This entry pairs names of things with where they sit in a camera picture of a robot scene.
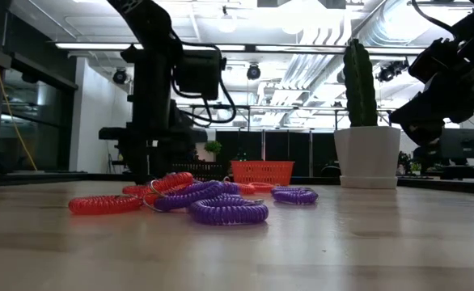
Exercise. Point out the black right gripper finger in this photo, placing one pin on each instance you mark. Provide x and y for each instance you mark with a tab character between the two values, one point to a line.
421	121

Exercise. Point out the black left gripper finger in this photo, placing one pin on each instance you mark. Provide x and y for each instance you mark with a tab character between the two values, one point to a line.
164	155
138	155

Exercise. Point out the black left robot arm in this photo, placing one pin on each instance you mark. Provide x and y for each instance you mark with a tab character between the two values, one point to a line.
148	24

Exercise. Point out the dark plastic basket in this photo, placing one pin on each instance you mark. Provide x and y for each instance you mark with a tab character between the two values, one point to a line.
200	170

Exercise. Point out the green desk plant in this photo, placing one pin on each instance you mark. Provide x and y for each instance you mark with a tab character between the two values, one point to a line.
405	158

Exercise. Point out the dark computer monitor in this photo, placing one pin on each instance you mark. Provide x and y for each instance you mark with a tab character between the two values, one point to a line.
463	143

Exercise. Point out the small green potted plant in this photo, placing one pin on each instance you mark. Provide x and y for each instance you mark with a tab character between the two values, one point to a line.
212	146

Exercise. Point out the black ceiling spotlight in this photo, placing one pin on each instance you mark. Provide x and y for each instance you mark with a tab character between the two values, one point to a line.
390	72
253	72
119	76

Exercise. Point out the white plant pot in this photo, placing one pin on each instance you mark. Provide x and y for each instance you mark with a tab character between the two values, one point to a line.
366	151

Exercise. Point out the tall green cactus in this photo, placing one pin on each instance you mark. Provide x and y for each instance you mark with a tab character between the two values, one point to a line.
360	89

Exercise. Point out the white pot saucer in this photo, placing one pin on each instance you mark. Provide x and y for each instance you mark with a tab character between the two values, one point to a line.
368	182

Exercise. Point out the long ceiling light bar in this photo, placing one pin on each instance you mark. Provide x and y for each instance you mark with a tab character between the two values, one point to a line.
95	46

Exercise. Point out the orange plastic basket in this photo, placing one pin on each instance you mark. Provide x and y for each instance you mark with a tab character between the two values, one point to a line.
261	171

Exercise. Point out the black room divider panel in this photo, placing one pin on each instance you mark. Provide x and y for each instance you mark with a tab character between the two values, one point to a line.
277	147

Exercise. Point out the black aluminium rig frame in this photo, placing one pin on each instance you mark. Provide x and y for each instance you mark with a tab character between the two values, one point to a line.
59	177

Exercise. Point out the silver ceiling duct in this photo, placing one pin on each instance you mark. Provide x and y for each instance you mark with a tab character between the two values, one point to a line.
386	24

